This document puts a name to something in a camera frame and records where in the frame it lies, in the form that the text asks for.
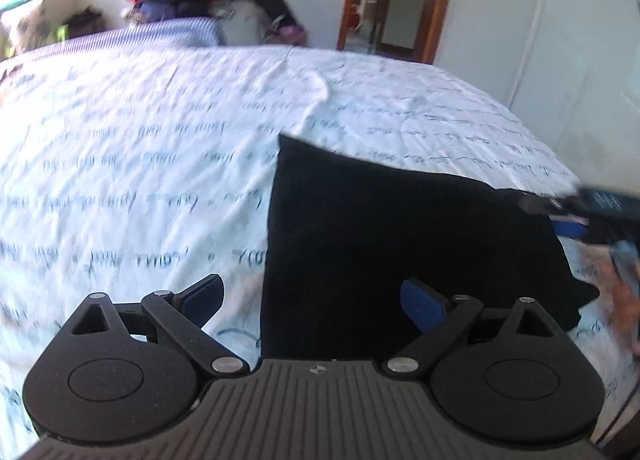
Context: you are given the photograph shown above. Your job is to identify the wooden door frame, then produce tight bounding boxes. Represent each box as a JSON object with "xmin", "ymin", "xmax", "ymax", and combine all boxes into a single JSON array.
[{"xmin": 336, "ymin": 0, "xmax": 461, "ymax": 66}]

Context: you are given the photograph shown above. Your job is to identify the dark cloth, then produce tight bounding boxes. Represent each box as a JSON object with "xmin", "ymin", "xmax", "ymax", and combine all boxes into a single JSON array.
[{"xmin": 62, "ymin": 7, "xmax": 106, "ymax": 38}]

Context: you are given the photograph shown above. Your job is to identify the floral cushion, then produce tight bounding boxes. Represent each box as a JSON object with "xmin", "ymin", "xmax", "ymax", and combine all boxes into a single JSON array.
[{"xmin": 0, "ymin": 0, "xmax": 56, "ymax": 58}]

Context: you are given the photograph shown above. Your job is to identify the blue striped blanket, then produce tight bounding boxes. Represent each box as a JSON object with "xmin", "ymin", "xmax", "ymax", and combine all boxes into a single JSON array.
[{"xmin": 30, "ymin": 16, "xmax": 223, "ymax": 55}]

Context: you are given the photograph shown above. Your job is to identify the black bag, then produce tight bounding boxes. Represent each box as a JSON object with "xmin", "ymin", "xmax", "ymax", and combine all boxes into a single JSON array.
[{"xmin": 252, "ymin": 0, "xmax": 308, "ymax": 47}]

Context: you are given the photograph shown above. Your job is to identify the person's right forearm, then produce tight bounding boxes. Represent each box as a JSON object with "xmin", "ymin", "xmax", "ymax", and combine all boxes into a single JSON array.
[{"xmin": 595, "ymin": 240, "xmax": 640, "ymax": 356}]

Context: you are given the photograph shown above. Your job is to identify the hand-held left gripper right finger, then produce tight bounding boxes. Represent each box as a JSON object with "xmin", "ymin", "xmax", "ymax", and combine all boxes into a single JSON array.
[{"xmin": 382, "ymin": 277, "xmax": 558, "ymax": 382}]

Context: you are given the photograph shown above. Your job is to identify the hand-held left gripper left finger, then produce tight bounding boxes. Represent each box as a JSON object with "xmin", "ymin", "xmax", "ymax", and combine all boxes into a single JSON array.
[{"xmin": 70, "ymin": 274, "xmax": 251, "ymax": 382}]

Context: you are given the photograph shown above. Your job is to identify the white wardrobe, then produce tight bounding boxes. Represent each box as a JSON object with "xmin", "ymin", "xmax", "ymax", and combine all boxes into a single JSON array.
[{"xmin": 435, "ymin": 0, "xmax": 640, "ymax": 181}]

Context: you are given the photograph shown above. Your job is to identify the white printed bed sheet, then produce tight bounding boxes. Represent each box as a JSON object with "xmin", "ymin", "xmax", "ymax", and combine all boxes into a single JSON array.
[{"xmin": 0, "ymin": 45, "xmax": 640, "ymax": 446}]

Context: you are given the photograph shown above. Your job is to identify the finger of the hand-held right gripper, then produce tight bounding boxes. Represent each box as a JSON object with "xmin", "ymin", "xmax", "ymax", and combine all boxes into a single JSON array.
[
  {"xmin": 519, "ymin": 191, "xmax": 581, "ymax": 217},
  {"xmin": 550, "ymin": 219, "xmax": 588, "ymax": 242}
]

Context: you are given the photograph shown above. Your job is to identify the black pants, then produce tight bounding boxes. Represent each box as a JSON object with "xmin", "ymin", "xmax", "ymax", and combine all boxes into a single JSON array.
[{"xmin": 260, "ymin": 134, "xmax": 600, "ymax": 358}]

